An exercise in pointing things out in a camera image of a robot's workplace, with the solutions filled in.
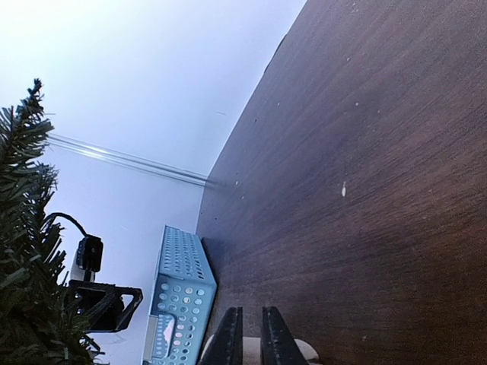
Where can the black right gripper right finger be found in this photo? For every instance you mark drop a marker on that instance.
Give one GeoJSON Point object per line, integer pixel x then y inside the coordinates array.
{"type": "Point", "coordinates": [273, 330]}

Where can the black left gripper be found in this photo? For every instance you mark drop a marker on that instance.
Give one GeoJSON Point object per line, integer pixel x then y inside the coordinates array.
{"type": "Point", "coordinates": [106, 307]}

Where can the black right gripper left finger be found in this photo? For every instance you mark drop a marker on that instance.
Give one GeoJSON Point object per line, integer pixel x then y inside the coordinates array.
{"type": "Point", "coordinates": [226, 346]}

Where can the small green christmas tree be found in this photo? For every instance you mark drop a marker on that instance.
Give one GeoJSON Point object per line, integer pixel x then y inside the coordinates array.
{"type": "Point", "coordinates": [36, 326]}

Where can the pink pompom ornament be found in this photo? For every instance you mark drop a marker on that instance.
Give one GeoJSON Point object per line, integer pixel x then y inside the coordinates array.
{"type": "Point", "coordinates": [167, 323]}

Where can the round wooden tree base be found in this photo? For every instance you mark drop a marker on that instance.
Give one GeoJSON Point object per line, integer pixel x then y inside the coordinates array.
{"type": "Point", "coordinates": [286, 352]}

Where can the light blue plastic basket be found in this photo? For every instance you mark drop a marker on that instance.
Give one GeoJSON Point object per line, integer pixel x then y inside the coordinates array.
{"type": "Point", "coordinates": [184, 287]}

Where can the left aluminium frame post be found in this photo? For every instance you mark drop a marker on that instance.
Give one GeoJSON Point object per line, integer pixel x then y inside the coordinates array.
{"type": "Point", "coordinates": [127, 160]}

